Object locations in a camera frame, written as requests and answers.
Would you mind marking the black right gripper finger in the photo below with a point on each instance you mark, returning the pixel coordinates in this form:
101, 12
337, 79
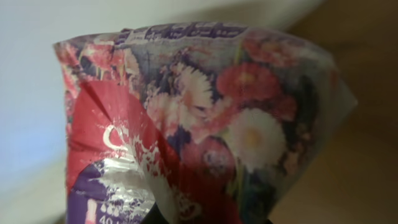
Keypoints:
154, 216

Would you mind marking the purple red tissue pack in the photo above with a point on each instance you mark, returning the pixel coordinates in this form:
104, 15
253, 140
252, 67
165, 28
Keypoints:
212, 121

